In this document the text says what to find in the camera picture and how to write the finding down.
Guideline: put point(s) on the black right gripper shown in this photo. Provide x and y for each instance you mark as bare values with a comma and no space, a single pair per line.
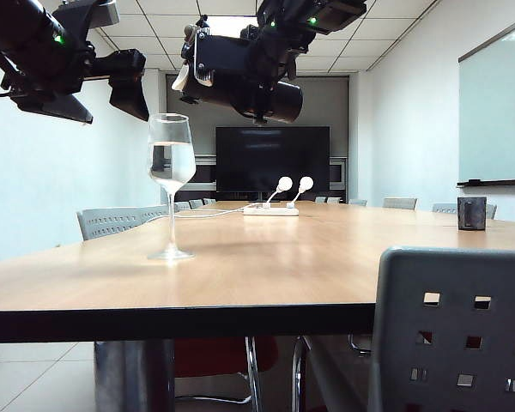
227,60

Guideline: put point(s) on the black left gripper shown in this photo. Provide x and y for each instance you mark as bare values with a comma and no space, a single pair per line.
56,77

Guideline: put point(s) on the black thermos cup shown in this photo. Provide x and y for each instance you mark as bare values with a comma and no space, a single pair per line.
292,103

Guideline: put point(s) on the clear stemmed wine glass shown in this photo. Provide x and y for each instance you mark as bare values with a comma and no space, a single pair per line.
171,180

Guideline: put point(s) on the black television screen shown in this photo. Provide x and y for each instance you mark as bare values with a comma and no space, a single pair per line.
274,159

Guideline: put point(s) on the white plug adapter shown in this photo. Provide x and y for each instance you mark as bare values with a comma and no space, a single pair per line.
306,183
285,183

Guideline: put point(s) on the ceiling light panel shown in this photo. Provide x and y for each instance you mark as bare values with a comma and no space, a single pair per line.
227,26

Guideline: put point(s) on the dark square pen holder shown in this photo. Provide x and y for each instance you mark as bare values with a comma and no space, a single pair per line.
471,213

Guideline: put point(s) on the red chair with chrome legs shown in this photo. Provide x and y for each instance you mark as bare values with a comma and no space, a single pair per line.
223,356

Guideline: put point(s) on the large grey perforated chair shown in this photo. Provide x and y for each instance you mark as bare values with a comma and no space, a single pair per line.
455,274

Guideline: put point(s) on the chrome framed chair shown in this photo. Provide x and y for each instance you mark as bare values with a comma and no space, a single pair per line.
298,377

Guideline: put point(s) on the grey metal table leg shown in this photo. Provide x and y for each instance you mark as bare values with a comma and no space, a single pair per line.
129,377

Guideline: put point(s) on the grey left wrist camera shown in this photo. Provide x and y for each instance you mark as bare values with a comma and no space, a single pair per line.
105,15

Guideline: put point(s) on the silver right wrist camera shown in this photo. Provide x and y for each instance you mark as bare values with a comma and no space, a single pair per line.
191,34

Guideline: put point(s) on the wall whiteboard with tray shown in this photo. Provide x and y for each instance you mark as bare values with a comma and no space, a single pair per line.
498,120

